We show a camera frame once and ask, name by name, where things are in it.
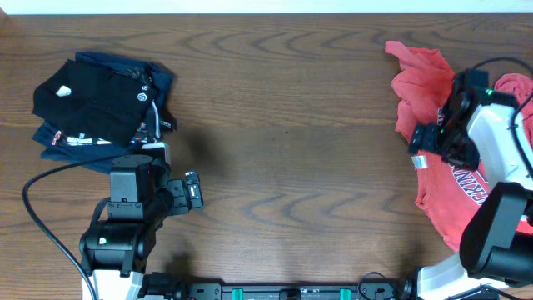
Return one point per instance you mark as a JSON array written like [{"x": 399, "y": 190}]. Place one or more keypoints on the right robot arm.
[{"x": 480, "y": 128}]

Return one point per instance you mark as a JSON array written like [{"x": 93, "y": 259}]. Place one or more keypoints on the red printed t-shirt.
[{"x": 449, "y": 196}]

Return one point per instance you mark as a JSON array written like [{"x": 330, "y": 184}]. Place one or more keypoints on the navy folded garment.
[{"x": 81, "y": 147}]

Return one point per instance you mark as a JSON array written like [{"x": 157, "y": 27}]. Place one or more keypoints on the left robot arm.
[{"x": 122, "y": 235}]

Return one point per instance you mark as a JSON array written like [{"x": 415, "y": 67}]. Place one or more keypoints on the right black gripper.
[{"x": 422, "y": 138}]

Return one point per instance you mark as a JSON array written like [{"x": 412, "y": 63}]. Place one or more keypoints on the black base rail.
[{"x": 371, "y": 286}]

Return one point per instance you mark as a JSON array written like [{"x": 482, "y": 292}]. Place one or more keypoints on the black folded garment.
[{"x": 109, "y": 100}]

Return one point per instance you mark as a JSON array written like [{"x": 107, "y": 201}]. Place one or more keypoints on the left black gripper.
[{"x": 180, "y": 202}]

